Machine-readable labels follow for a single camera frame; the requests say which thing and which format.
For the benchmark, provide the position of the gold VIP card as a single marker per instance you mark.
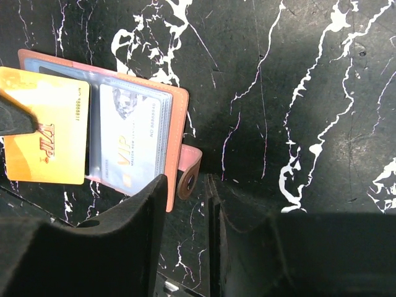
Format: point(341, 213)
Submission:
point(55, 152)

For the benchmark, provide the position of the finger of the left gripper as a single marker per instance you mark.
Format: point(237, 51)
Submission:
point(15, 117)

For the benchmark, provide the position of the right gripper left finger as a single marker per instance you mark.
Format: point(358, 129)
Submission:
point(113, 254)

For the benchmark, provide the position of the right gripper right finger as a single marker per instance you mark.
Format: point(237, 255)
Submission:
point(295, 254)

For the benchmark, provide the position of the black credit card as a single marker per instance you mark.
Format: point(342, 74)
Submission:
point(54, 72)

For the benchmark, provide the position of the silver VIP card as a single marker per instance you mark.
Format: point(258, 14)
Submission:
point(134, 126)

